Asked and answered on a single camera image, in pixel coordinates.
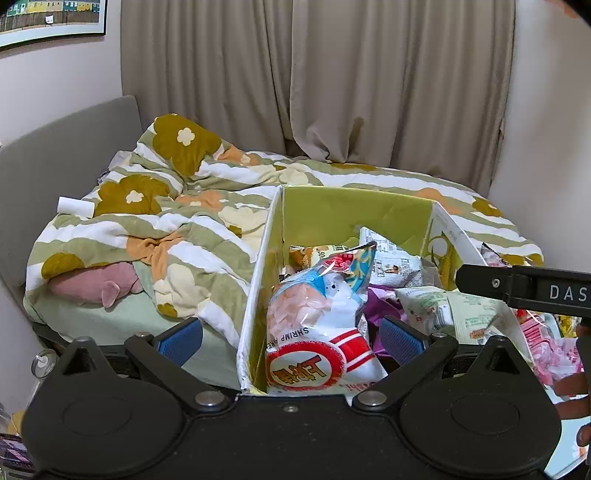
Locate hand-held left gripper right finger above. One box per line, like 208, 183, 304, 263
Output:
352, 316, 534, 412

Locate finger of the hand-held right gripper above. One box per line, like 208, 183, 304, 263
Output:
455, 263, 523, 297

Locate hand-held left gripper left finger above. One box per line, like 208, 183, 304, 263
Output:
54, 316, 235, 412

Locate pile of mixed snack bags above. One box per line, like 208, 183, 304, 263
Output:
277, 226, 591, 388

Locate white red shrimp cracker packet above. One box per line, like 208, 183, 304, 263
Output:
265, 251, 389, 397

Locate green cardboard box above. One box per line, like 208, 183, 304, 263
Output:
235, 185, 490, 398

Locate person's right hand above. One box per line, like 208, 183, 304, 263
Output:
553, 320, 591, 449

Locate green bed sheet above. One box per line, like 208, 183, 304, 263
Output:
30, 263, 241, 388

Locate green striped floral duvet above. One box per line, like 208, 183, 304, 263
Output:
25, 113, 546, 347

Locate pink plush toy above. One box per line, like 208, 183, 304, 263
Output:
48, 262, 145, 308

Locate clear glass jar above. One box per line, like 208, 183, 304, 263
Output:
31, 349, 58, 379

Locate white paper roll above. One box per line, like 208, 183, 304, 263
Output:
58, 196, 95, 217

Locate dark lit screen device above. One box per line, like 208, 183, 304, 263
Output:
0, 434, 35, 476

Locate grey headboard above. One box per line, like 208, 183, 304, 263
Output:
0, 95, 141, 287

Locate beige curtain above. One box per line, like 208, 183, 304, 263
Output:
120, 0, 515, 195

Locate framed wall poster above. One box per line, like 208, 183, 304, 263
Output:
0, 0, 109, 51

